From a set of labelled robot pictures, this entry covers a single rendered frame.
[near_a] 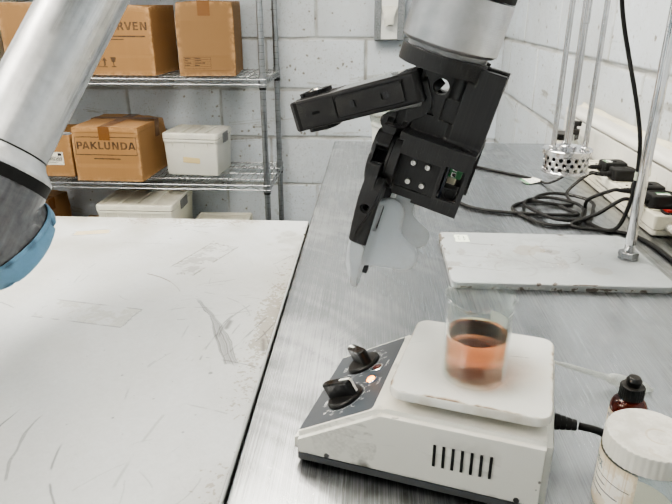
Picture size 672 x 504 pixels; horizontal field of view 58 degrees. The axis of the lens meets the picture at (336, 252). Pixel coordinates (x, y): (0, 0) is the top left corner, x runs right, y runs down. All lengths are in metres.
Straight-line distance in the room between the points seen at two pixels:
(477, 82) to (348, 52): 2.42
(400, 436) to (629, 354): 0.34
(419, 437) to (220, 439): 0.19
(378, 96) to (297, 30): 2.42
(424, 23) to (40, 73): 0.42
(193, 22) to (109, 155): 0.65
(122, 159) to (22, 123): 2.03
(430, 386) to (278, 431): 0.16
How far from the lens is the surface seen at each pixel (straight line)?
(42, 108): 0.73
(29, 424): 0.65
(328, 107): 0.50
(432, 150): 0.48
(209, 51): 2.61
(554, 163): 0.90
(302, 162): 2.98
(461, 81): 0.49
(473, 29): 0.47
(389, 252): 0.52
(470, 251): 0.95
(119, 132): 2.71
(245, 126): 2.99
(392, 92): 0.49
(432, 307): 0.79
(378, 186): 0.49
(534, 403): 0.48
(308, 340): 0.71
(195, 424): 0.60
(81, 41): 0.75
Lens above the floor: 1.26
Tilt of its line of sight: 22 degrees down
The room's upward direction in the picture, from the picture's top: straight up
